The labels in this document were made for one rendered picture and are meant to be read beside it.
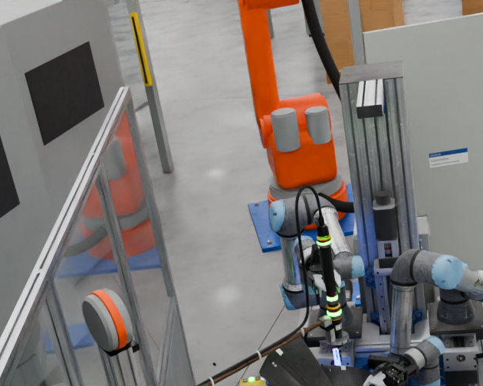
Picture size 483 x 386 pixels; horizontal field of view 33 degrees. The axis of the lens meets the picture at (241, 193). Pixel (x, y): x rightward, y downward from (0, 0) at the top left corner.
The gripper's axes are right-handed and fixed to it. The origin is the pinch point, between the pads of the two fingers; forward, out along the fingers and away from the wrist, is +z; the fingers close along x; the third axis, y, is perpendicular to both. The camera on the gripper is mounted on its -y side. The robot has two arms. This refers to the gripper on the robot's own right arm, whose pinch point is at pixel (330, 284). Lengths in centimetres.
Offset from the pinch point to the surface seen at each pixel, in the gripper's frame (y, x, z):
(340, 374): 48, -3, -21
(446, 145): 31, -107, -165
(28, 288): -39, 80, 36
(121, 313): -26, 61, 34
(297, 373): 29.4, 14.6, -1.4
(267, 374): 25.7, 24.0, 0.4
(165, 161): 153, 25, -586
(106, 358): -12, 67, 31
